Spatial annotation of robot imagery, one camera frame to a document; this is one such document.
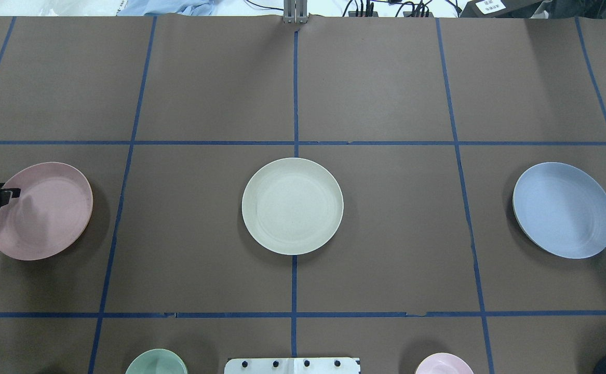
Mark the pink plate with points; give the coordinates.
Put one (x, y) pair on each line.
(54, 208)

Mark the blue plate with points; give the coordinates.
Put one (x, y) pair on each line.
(561, 209)

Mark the green bowl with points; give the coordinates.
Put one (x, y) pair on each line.
(157, 361)

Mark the light blue cloth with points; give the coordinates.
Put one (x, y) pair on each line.
(152, 8)

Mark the cream white plate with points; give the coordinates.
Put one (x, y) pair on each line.
(292, 206)

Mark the pink bowl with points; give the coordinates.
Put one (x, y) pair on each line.
(443, 363)

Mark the aluminium frame post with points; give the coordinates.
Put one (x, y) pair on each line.
(295, 11)

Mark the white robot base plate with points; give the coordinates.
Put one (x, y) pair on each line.
(294, 365)

